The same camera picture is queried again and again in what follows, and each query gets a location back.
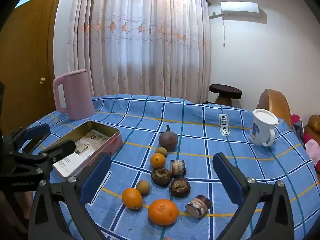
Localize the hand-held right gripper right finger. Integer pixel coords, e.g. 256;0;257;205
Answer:
212;152;295;240

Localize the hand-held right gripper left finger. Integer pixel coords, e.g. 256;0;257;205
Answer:
27;152;112;240

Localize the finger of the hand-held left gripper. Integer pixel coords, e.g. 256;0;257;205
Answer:
22;140;77;170
2;123;50;153

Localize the pink metal tin box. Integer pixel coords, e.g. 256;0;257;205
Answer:
41;120;123;178

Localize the long sugarcane piece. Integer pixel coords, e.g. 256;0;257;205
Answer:
185;195;212;220

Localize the oval medium orange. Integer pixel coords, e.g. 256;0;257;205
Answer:
121;188;143;210

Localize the brown hollow fruit shell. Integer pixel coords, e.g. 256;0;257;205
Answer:
169;177;191;198
151;168;172;187

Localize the short sugarcane piece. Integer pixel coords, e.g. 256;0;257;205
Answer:
170;159;187;177

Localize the small orange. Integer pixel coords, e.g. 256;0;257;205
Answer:
150;153;166;169

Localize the large orange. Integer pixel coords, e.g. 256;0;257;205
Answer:
148;199;179;227

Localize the white printed card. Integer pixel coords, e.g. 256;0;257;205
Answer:
52;152;94;177

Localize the white cloth label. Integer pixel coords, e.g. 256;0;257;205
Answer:
219;113;234;136

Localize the blue plaid tablecloth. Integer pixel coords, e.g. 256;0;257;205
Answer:
24;94;319;240

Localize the pink plastic pitcher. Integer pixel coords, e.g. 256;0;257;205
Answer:
52;69;95;120

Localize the white mug blue print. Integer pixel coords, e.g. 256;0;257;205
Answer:
249;108;279;147

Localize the wooden door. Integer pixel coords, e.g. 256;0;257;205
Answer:
0;0;59;135

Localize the purple passion fruit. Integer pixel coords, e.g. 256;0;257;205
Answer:
158;125;178;152

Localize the white mug lid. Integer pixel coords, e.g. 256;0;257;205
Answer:
253;108;279;125

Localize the dark wooden stool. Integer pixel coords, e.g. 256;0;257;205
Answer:
209;84;242;106

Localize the red patterned bag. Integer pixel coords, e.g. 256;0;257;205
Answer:
290;114;305;145

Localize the wooden chair back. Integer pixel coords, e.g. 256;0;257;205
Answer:
257;89;292;128

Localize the pink cloth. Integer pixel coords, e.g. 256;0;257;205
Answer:
304;132;320;172

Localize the brown wooden furniture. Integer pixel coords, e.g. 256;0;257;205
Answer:
304;114;320;143

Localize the floral sheer curtain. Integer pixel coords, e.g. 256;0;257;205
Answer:
53;0;213;104

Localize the white air conditioner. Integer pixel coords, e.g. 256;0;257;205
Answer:
209;1;268;25

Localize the air conditioner cable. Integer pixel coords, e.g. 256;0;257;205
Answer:
221;17;227;47

